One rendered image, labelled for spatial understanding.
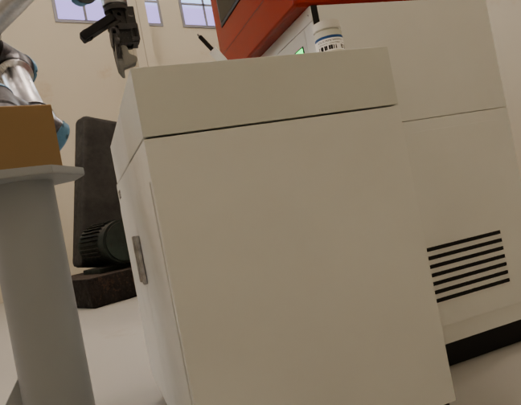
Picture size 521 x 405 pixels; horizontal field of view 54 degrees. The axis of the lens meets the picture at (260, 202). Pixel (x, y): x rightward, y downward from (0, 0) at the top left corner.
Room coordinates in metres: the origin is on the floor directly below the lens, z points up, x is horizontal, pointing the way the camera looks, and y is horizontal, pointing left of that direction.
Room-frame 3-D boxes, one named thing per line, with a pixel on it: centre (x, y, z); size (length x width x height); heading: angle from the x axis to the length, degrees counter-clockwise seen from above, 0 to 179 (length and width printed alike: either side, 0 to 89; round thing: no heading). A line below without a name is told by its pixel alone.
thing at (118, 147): (1.64, 0.37, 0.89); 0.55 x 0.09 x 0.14; 19
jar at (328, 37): (1.28, -0.25, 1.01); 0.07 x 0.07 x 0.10
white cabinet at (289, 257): (1.59, 0.08, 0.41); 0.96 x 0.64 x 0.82; 19
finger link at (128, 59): (1.51, 0.31, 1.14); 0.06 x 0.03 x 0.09; 110
